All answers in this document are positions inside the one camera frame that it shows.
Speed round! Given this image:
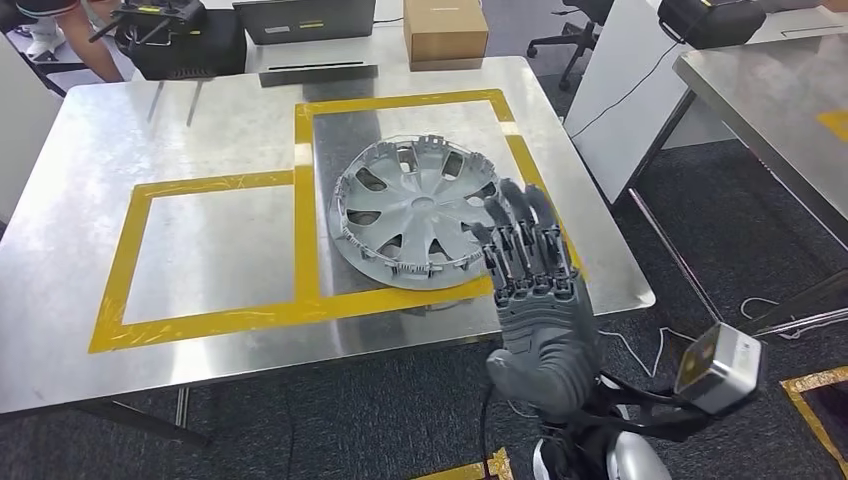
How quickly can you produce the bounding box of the yellow floor tape mark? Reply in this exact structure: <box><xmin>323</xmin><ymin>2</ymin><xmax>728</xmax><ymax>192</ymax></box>
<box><xmin>410</xmin><ymin>448</ymin><xmax>515</xmax><ymax>480</ymax></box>

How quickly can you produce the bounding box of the black office chair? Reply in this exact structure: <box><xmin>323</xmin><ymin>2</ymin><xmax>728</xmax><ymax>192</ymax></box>
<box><xmin>527</xmin><ymin>0</ymin><xmax>614</xmax><ymax>92</ymax></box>

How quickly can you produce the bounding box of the silver plastic wheel hubcap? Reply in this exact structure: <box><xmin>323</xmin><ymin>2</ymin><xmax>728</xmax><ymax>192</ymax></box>
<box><xmin>327</xmin><ymin>134</ymin><xmax>508</xmax><ymax>291</ymax></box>

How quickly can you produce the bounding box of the brown cardboard box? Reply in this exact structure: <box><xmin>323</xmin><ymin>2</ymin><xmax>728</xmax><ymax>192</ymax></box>
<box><xmin>404</xmin><ymin>0</ymin><xmax>490</xmax><ymax>72</ymax></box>

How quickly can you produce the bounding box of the white floor cable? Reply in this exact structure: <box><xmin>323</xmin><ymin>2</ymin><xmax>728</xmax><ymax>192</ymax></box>
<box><xmin>599</xmin><ymin>296</ymin><xmax>796</xmax><ymax>379</ymax></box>

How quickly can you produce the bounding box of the black remote controller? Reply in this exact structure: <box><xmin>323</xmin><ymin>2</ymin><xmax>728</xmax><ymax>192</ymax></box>
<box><xmin>89</xmin><ymin>0</ymin><xmax>207</xmax><ymax>44</ymax></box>

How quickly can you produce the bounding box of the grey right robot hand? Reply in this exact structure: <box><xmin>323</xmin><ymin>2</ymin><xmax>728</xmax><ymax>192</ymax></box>
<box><xmin>471</xmin><ymin>178</ymin><xmax>598</xmax><ymax>399</ymax></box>

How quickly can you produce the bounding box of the black equipment bag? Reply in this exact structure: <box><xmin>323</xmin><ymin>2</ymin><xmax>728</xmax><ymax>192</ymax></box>
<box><xmin>115</xmin><ymin>6</ymin><xmax>248</xmax><ymax>81</ymax></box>

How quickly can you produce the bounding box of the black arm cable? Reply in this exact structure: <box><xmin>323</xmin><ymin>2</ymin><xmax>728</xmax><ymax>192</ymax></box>
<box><xmin>478</xmin><ymin>387</ymin><xmax>497</xmax><ymax>480</ymax></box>

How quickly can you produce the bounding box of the yellow tape on workbench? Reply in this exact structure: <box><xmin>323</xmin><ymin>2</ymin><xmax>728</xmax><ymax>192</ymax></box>
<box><xmin>87</xmin><ymin>89</ymin><xmax>588</xmax><ymax>354</ymax></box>

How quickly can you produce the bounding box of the black equipment case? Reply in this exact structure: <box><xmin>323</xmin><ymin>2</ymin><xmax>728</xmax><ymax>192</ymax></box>
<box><xmin>657</xmin><ymin>0</ymin><xmax>768</xmax><ymax>50</ymax></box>

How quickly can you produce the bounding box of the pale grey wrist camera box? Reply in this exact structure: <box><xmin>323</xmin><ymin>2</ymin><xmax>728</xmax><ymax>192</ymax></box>
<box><xmin>674</xmin><ymin>323</ymin><xmax>764</xmax><ymax>417</ymax></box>

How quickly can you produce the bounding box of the steel workbench table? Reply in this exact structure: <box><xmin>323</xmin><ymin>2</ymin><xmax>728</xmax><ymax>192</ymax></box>
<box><xmin>0</xmin><ymin>56</ymin><xmax>657</xmax><ymax>448</ymax></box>

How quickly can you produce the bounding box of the person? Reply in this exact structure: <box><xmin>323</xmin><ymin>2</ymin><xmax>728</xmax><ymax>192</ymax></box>
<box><xmin>16</xmin><ymin>0</ymin><xmax>125</xmax><ymax>84</ymax></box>

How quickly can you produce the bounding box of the yellow tape patch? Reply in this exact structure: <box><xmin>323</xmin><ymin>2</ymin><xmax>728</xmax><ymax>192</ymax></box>
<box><xmin>816</xmin><ymin>109</ymin><xmax>848</xmax><ymax>144</ymax></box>

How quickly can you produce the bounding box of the black power cable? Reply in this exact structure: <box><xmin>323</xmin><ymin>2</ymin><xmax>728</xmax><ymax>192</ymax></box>
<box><xmin>569</xmin><ymin>18</ymin><xmax>694</xmax><ymax>140</ymax></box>

